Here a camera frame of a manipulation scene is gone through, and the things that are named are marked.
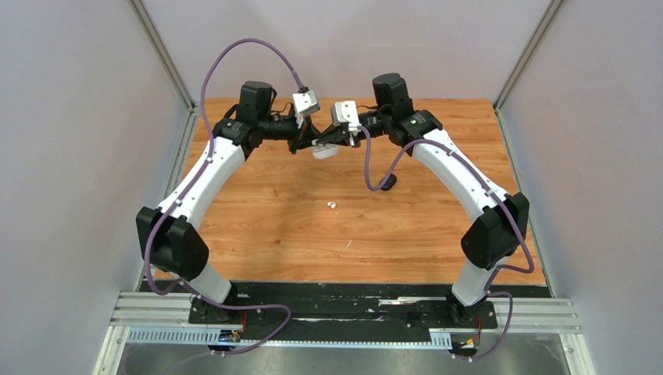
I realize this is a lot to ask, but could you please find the white charging case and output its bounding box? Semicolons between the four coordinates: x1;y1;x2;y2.
311;144;339;160

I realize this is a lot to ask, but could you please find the black charging case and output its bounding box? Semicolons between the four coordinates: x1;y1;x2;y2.
380;173;398;191

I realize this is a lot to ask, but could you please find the aluminium frame rail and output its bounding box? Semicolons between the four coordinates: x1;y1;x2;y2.
95;292;595;374

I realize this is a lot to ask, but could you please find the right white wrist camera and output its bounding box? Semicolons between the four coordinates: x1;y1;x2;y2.
330;100;360;128

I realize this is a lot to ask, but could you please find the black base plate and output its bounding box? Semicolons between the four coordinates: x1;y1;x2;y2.
188;281;497;343

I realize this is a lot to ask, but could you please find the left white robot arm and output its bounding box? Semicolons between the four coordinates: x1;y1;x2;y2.
136;81;320;323

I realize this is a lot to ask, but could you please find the slotted cable duct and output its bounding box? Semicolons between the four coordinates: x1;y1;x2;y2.
126;327;453;350

